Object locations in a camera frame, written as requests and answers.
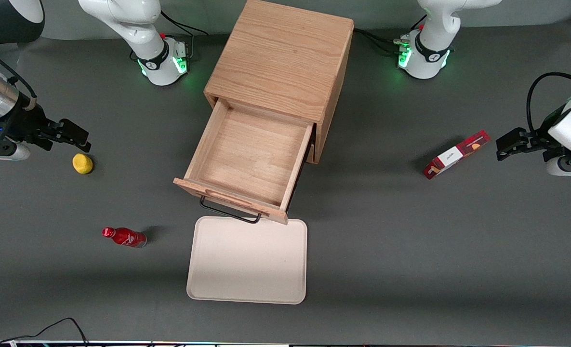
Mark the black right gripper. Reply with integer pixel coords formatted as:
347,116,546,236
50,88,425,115
5,99,92,153

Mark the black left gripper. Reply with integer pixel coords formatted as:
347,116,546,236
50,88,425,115
496,125,564,162

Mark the wooden drawer with grip bar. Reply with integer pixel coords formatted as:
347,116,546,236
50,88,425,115
173,98,315,226

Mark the wooden drawer cabinet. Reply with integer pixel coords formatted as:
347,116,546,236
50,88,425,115
203,0,355,165

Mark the yellow lemon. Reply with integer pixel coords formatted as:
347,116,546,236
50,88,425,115
72,153,94,175

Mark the red tartan cookie box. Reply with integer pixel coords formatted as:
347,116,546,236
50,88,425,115
423,130,491,180

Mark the red bottle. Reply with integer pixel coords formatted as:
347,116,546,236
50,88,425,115
102,227,147,249

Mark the beige plastic tray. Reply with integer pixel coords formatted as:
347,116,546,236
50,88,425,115
186,216,308,305

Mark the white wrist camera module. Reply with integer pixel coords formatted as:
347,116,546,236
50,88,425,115
0,124,31,161
545,155,571,177

